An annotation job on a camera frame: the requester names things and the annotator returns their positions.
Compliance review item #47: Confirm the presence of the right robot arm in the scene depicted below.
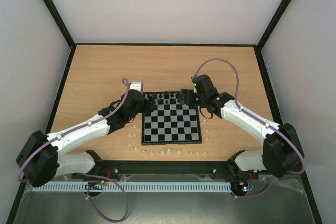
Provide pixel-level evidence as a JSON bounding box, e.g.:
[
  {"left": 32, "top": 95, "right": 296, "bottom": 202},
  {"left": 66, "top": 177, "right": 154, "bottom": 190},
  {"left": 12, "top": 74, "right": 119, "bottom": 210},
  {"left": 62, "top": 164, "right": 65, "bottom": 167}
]
[{"left": 178, "top": 74, "right": 304, "bottom": 178}]

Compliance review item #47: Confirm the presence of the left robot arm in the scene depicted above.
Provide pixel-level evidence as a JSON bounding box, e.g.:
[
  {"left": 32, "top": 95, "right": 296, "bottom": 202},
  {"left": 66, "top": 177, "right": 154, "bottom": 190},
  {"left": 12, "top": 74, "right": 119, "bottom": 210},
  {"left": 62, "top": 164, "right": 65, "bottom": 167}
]
[{"left": 16, "top": 89, "right": 155, "bottom": 187}]

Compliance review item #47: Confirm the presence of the black and white chessboard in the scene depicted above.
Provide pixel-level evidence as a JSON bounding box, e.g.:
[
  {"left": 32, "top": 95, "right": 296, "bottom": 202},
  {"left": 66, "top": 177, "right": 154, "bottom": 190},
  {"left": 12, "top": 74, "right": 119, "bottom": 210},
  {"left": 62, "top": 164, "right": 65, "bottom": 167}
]
[{"left": 141, "top": 91, "right": 202, "bottom": 146}]

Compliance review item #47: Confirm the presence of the clear plastic sheet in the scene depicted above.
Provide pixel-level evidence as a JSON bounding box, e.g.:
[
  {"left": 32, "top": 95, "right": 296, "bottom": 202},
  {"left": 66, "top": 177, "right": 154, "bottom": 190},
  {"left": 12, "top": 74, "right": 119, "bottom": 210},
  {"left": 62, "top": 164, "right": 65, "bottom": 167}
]
[{"left": 15, "top": 176, "right": 314, "bottom": 223}]

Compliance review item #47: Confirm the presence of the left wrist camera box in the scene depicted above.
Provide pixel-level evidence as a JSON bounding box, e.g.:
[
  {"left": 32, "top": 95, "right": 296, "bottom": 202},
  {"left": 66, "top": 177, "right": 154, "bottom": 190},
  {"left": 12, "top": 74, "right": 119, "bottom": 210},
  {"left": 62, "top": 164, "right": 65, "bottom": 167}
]
[{"left": 130, "top": 81, "right": 144, "bottom": 93}]

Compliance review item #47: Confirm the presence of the black aluminium rail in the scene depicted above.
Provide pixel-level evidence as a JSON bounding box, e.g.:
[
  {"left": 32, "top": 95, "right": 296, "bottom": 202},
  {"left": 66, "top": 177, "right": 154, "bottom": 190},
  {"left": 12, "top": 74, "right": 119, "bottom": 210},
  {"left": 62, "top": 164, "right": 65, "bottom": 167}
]
[{"left": 26, "top": 158, "right": 305, "bottom": 180}]

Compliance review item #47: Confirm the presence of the white slotted cable duct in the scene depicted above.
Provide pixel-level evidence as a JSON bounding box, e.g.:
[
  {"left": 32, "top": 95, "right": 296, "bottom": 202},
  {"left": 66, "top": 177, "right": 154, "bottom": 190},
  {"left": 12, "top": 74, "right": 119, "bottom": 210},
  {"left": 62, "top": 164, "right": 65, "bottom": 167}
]
[{"left": 32, "top": 182, "right": 232, "bottom": 193}]

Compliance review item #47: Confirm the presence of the black cage frame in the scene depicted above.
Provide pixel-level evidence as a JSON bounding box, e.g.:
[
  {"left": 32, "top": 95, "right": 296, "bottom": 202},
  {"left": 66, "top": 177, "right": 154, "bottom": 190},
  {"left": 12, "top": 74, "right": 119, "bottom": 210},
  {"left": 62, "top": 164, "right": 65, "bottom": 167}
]
[{"left": 1, "top": 0, "right": 335, "bottom": 223}]

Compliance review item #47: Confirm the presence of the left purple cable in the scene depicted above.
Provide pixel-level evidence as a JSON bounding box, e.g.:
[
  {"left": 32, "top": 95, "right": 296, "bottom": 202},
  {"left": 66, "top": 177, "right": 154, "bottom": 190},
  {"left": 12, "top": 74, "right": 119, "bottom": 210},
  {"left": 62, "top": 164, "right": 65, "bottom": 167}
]
[{"left": 17, "top": 77, "right": 130, "bottom": 221}]

